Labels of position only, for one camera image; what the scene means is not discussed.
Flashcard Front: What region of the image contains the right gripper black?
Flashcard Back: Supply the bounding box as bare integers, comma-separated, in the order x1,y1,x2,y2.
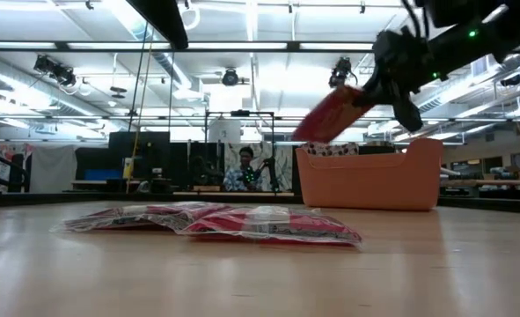
350,26,441,134

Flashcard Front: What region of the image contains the red popcorn bag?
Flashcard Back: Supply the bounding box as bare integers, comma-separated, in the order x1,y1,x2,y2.
178,204,363,247
291,85,376,144
49,201,234,234

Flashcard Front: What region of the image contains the polka dot fabric item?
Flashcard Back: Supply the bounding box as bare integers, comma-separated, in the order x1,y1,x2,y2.
302,140,360,158

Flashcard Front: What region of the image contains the orange plastic basket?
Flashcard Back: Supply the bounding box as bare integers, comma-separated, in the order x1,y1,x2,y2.
295,137,444,212

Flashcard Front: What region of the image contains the LED light bar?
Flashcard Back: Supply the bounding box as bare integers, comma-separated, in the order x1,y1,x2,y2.
0,41,377,55

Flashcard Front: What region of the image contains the leaf patterned backdrop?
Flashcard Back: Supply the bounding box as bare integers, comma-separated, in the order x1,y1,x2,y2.
223,142,294,193

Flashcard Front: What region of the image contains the wooden desk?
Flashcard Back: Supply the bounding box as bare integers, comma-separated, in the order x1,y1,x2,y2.
446,178,520,187

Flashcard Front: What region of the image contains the thin horizontal metal bar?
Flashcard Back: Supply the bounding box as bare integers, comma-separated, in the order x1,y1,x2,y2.
0,113,520,124

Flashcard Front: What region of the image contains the round black ceiling spotlight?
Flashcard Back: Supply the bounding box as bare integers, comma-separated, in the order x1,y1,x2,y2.
221,67,240,87

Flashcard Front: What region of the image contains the person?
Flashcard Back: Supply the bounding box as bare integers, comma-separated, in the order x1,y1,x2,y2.
222,145,265,193

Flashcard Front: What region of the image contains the white panel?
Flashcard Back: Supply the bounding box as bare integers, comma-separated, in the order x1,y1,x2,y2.
208,118,242,144

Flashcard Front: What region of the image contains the black desk device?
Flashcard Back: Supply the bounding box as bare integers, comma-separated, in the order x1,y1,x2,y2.
148,166,175,195

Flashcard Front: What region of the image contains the blue box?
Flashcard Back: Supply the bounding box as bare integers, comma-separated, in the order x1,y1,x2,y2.
84,168,123,182

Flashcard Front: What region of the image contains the white hanging cloth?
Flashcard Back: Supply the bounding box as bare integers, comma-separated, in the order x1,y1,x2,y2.
29,144,78,195

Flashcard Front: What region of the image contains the black curved railing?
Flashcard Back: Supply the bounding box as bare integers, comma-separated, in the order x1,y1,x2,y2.
0,122,32,195

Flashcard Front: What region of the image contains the floral patterned cloth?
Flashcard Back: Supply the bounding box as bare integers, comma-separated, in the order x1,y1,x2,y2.
0,142,35,186

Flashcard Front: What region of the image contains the black overhead camera with cable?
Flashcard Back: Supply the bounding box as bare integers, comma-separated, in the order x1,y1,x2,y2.
327,56,359,89

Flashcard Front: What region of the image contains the white cable ring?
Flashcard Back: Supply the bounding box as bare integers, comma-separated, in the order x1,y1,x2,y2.
179,2,201,32

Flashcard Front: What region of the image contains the black hanging cable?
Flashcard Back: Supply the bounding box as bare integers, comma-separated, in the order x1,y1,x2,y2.
127,21,149,133
167,48,176,133

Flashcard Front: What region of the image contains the yellow hanging rope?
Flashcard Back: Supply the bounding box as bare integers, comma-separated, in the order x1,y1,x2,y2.
125,30,154,195

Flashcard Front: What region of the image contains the black ceiling camera cluster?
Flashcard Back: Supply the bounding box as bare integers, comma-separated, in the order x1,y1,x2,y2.
33,54,77,88

